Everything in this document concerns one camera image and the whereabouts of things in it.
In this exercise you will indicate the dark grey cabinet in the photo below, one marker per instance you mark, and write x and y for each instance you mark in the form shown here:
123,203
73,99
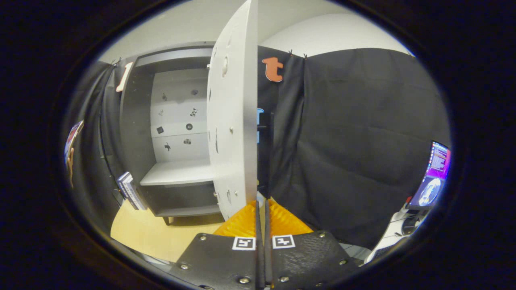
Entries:
135,121

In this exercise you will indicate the black backdrop cloth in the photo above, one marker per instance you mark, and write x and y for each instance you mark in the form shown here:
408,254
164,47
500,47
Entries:
363,141

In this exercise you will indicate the smartphone with lit screen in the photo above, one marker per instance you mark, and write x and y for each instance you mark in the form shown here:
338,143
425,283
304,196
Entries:
72,139

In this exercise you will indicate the black round object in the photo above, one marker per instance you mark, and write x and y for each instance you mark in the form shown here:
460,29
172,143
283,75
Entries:
411,225

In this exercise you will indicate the white side desk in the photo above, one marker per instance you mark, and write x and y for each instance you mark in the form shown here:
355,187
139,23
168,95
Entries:
387,241

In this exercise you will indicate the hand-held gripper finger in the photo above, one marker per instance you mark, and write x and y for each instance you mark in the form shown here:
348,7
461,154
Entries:
268,262
260,262

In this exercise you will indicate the computer monitor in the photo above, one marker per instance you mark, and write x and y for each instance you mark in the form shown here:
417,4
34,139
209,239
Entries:
433,177

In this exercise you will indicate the white cabinet shelf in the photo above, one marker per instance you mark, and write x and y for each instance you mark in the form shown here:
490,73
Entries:
177,173

